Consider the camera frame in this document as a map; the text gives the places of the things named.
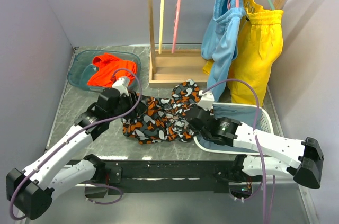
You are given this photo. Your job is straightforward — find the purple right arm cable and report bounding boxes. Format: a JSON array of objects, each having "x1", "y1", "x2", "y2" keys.
[{"x1": 203, "y1": 78, "x2": 276, "y2": 224}]

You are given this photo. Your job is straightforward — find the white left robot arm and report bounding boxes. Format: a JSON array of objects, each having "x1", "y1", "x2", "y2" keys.
[{"x1": 6, "y1": 86, "x2": 142, "y2": 221}]

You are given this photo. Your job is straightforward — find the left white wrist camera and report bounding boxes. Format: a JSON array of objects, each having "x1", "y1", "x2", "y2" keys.
[{"x1": 112, "y1": 76, "x2": 130, "y2": 95}]

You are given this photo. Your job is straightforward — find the yellow shorts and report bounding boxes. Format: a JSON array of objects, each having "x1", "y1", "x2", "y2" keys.
[{"x1": 203, "y1": 0, "x2": 283, "y2": 105}]

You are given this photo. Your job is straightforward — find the yellow hanger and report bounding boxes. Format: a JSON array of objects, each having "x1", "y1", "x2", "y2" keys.
[{"x1": 158, "y1": 0, "x2": 165, "y2": 54}]

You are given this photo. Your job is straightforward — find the wooden clothes rack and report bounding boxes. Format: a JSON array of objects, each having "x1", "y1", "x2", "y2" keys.
[{"x1": 148, "y1": 0, "x2": 287, "y2": 88}]

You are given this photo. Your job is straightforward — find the orange shorts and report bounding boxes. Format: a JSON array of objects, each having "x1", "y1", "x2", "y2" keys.
[{"x1": 87, "y1": 53, "x2": 137, "y2": 88}]

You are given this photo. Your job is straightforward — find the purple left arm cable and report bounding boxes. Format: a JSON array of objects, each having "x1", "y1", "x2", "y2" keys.
[{"x1": 9, "y1": 68, "x2": 142, "y2": 221}]

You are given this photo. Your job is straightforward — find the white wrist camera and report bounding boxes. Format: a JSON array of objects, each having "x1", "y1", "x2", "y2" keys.
[
  {"x1": 197, "y1": 90, "x2": 215, "y2": 111},
  {"x1": 112, "y1": 76, "x2": 130, "y2": 95}
]

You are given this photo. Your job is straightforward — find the light blue shorts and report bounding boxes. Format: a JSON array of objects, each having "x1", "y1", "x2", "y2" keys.
[{"x1": 201, "y1": 0, "x2": 245, "y2": 101}]

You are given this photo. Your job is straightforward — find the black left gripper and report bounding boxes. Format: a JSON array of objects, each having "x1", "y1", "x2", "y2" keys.
[{"x1": 108, "y1": 90, "x2": 148, "y2": 121}]

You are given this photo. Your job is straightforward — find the grey-blue cloth in basket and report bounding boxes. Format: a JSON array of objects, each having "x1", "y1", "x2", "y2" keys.
[{"x1": 194, "y1": 103, "x2": 256, "y2": 154}]

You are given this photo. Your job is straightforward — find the teal plastic bin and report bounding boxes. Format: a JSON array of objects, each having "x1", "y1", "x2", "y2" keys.
[{"x1": 67, "y1": 50, "x2": 141, "y2": 92}]

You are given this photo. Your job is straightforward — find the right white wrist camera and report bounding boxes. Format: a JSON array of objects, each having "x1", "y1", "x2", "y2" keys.
[{"x1": 197, "y1": 90, "x2": 215, "y2": 111}]

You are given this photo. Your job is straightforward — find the camouflage patterned shorts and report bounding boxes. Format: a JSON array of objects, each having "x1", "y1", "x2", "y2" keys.
[{"x1": 122, "y1": 79, "x2": 202, "y2": 145}]

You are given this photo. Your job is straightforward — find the white laundry basket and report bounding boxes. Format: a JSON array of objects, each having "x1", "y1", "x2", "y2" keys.
[{"x1": 194, "y1": 103, "x2": 274, "y2": 156}]

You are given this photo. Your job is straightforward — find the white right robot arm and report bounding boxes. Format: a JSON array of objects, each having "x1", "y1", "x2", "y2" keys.
[{"x1": 185, "y1": 106, "x2": 324, "y2": 189}]

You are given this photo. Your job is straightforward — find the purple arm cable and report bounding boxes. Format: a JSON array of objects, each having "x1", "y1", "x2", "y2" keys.
[
  {"x1": 203, "y1": 78, "x2": 276, "y2": 224},
  {"x1": 9, "y1": 68, "x2": 142, "y2": 221}
]

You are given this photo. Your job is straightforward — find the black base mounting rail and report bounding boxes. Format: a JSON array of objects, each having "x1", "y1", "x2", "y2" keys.
[{"x1": 63, "y1": 159, "x2": 265, "y2": 199}]

